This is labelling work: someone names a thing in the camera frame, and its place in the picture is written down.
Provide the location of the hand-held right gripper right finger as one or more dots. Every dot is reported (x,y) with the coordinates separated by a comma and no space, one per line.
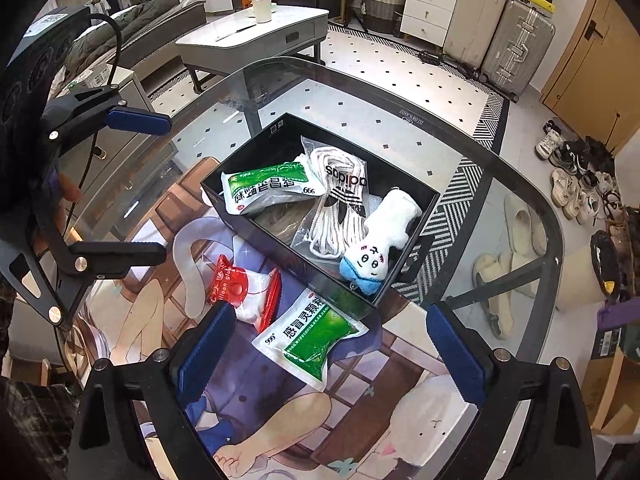
(455,350)

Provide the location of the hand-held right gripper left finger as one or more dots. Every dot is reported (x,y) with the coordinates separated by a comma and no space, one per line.
(205,355)

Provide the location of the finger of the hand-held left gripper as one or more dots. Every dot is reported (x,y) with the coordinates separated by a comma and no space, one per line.
(140,121)
(120,255)

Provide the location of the red white packet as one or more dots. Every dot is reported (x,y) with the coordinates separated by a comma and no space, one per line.
(245,290)

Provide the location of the green medicine packet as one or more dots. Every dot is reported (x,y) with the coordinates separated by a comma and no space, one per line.
(265,185)
(310,345)

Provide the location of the black box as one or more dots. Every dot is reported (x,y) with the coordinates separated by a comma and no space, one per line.
(300,265)

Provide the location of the white plush toy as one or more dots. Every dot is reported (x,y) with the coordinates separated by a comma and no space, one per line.
(380,240)

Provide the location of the clear bag of white laces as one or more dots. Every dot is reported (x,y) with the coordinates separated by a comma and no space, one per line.
(335,210)

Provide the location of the person's left forearm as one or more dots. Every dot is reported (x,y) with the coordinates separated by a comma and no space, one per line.
(30,425)

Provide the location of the person's left hand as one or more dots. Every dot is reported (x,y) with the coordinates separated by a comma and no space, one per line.
(69,187)

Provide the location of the grey bedside cabinet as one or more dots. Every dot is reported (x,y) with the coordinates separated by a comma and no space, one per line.
(130,95)

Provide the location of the cream slipper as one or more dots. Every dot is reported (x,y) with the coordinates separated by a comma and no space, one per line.
(520,220)
(520,275)
(485,270)
(500,317)

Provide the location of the grey mattress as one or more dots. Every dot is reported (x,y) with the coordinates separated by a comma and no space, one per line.
(165,40)

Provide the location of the printed cartoon mat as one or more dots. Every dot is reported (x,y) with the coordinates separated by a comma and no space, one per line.
(350,410)

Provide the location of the slim grey rod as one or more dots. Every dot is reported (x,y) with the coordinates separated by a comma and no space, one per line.
(235,31)

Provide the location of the beige round stool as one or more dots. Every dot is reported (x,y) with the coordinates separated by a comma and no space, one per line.
(575,285)

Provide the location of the white coffee table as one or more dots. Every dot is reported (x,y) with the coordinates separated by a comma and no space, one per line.
(270,30)

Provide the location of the cardboard box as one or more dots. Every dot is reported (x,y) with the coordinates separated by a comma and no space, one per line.
(610,390)

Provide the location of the white cup with orange lid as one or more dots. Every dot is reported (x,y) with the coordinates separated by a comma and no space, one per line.
(261,7)

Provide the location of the purple packet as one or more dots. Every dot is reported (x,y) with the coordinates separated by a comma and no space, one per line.
(620,315)

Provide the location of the black round bag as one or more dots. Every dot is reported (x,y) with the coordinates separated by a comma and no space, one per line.
(607,260)

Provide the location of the pile of shoes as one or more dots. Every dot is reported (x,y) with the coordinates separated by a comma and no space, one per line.
(580,180)

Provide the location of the black white patterned rug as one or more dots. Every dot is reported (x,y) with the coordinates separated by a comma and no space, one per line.
(400,75)

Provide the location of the woven laundry basket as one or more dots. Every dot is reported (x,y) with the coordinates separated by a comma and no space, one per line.
(380,7)

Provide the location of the black dumbbell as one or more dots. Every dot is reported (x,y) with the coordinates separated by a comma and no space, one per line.
(429,57)
(475,72)

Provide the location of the wooden door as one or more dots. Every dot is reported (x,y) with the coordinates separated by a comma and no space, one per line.
(600,85)

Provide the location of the silver suitcase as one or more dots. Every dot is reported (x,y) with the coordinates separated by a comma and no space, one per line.
(520,50)

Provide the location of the white dresser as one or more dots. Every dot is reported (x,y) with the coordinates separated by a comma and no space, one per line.
(430,10)

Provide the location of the beige suitcase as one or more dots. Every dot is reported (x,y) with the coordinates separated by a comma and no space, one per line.
(475,20)

